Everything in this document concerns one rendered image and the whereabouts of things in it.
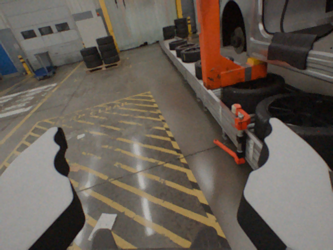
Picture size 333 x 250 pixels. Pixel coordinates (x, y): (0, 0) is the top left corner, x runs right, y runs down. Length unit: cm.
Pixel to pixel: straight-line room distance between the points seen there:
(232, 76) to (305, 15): 87
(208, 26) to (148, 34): 1058
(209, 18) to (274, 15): 67
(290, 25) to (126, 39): 1071
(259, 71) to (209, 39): 68
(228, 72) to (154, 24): 1063
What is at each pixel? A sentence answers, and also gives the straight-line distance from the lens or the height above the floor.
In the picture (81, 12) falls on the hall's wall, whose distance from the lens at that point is 1244.
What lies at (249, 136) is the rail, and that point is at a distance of 152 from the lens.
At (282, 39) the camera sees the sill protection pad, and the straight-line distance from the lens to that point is 184.
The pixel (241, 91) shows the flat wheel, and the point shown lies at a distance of 200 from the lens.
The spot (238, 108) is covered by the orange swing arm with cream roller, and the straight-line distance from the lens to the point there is 168.
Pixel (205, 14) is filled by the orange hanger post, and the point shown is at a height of 125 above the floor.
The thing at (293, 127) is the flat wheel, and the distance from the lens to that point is 147.
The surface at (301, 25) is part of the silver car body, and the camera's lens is 236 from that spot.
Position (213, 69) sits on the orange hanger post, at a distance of 199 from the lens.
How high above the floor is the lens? 129
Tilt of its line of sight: 31 degrees down
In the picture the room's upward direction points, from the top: 13 degrees counter-clockwise
